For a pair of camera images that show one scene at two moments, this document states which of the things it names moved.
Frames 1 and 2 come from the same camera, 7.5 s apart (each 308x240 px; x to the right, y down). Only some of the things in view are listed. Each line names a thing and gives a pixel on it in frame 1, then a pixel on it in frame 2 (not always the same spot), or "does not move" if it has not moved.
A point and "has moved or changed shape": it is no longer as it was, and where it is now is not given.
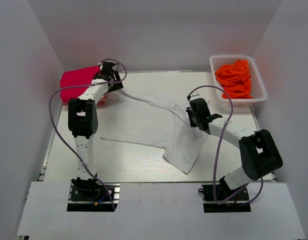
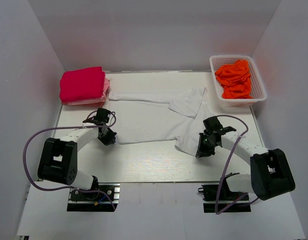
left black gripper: (116, 86) → (110, 139)
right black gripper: (190, 111) → (202, 151)
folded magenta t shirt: (77, 77) does not move
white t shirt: (154, 117) has moved or changed shape
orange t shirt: (235, 78) does not move
